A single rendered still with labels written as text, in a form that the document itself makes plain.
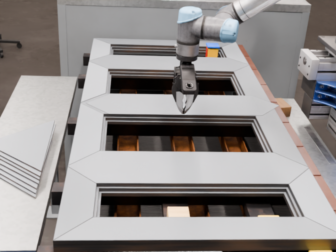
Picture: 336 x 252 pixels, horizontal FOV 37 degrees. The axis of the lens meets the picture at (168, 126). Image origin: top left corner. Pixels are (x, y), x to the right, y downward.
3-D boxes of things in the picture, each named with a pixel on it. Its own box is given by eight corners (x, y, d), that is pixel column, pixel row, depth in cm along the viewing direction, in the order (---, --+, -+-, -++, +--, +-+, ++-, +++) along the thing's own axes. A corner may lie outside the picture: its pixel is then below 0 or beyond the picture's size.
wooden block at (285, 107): (290, 116, 228) (292, 106, 226) (278, 117, 226) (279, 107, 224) (279, 107, 236) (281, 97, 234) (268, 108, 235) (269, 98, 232)
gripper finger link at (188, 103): (190, 108, 180) (192, 84, 176) (192, 115, 175) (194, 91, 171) (181, 107, 180) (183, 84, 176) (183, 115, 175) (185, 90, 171)
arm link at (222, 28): (241, 14, 164) (208, 10, 166) (236, 23, 155) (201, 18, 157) (238, 37, 168) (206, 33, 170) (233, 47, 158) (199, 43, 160)
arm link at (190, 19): (202, 13, 156) (175, 10, 158) (199, 47, 161) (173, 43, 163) (206, 7, 163) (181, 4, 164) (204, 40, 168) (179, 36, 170)
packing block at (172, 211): (167, 228, 139) (168, 217, 138) (166, 217, 144) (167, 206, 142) (189, 228, 140) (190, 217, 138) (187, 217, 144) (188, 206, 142)
